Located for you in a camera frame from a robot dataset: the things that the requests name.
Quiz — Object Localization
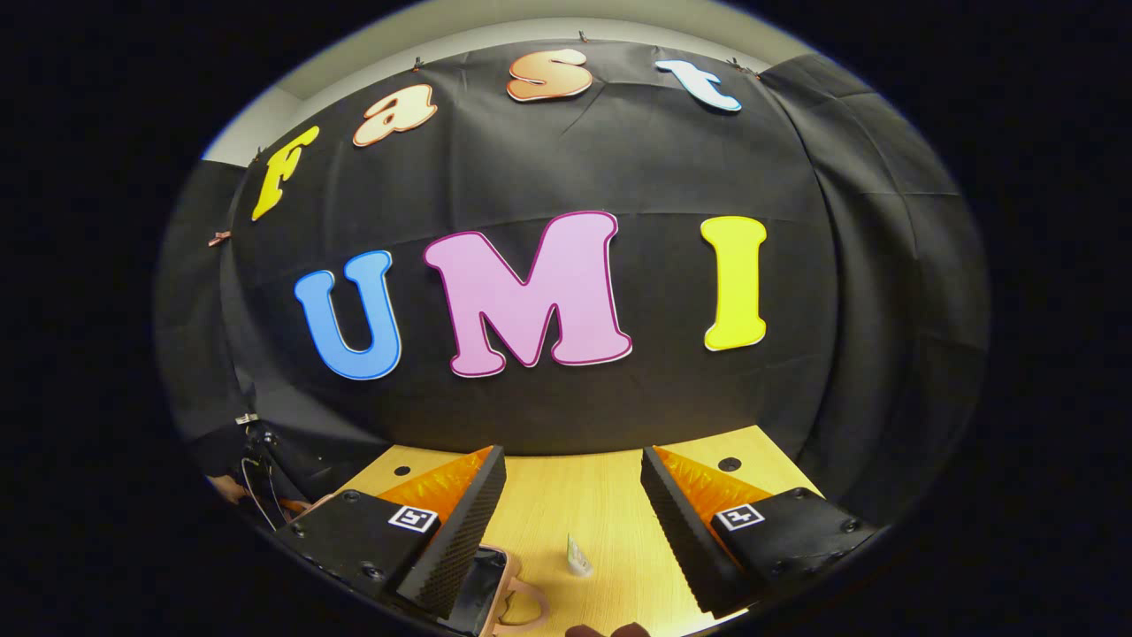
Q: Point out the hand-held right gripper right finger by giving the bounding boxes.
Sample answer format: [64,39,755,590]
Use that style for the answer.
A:
[640,446,879,620]

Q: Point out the black backdrop cloth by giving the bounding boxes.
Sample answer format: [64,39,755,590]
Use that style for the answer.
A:
[155,40,990,532]

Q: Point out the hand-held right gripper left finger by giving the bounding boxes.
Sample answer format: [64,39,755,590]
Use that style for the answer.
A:
[272,445,508,620]

